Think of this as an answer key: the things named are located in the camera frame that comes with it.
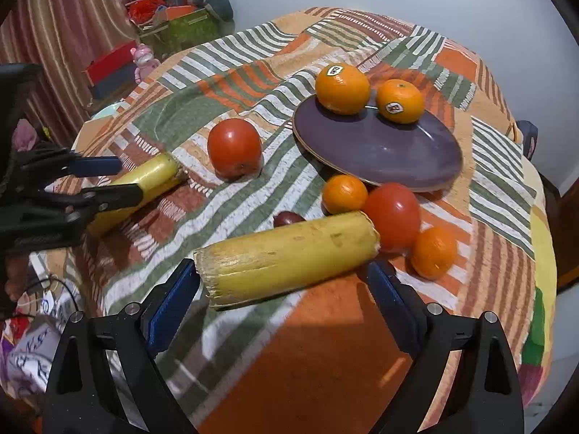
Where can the purple plate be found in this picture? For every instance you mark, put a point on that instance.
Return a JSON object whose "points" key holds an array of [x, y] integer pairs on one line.
{"points": [[384, 150]]}

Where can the oval red tomato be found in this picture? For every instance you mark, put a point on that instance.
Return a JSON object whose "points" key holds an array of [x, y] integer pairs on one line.
{"points": [[392, 217]]}

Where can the small dark red fruit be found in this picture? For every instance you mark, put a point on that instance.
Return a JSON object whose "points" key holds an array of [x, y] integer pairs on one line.
{"points": [[287, 219]]}

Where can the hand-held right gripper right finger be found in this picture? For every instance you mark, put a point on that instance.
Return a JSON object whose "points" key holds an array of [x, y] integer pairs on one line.
{"points": [[390, 294]]}

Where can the red box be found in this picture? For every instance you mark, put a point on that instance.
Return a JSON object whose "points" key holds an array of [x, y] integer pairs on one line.
{"points": [[111, 61]]}

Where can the round red tomato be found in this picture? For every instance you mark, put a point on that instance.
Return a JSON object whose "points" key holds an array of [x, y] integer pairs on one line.
{"points": [[234, 147]]}

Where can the brown wooden furniture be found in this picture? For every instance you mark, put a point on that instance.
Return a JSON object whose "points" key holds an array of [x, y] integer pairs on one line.
{"points": [[567, 235]]}

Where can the pink toy figure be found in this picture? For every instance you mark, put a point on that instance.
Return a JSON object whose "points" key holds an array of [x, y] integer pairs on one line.
{"points": [[144, 63]]}

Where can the small yellow banana piece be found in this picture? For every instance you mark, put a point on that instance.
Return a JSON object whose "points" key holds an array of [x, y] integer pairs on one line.
{"points": [[154, 174]]}

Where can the red mesh cloth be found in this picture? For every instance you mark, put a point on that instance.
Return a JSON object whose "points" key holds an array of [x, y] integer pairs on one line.
{"points": [[142, 9]]}

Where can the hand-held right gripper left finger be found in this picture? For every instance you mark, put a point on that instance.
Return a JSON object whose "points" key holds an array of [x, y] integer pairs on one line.
{"points": [[175, 300]]}

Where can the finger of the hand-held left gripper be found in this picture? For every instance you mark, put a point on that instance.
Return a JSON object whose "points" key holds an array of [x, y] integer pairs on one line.
{"points": [[97, 166], [120, 196]]}

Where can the large stickered orange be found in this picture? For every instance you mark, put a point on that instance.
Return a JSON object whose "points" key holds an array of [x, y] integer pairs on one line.
{"points": [[343, 88]]}

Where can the medium stickered orange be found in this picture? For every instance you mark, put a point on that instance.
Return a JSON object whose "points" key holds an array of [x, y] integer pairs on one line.
{"points": [[400, 101]]}

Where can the striped curtain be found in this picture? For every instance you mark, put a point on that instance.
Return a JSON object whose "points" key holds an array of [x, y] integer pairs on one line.
{"points": [[68, 18]]}

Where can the small orange mandarin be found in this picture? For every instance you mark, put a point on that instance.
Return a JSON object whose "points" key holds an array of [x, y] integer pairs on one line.
{"points": [[343, 194], [434, 253]]}

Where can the green cardboard box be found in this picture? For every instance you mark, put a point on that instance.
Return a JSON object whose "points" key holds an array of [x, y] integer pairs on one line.
{"points": [[185, 34]]}

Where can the white printed bag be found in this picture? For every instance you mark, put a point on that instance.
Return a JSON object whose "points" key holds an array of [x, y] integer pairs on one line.
{"points": [[27, 352]]}

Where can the large yellow banana piece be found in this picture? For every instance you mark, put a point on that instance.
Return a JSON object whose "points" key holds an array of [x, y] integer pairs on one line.
{"points": [[280, 257]]}

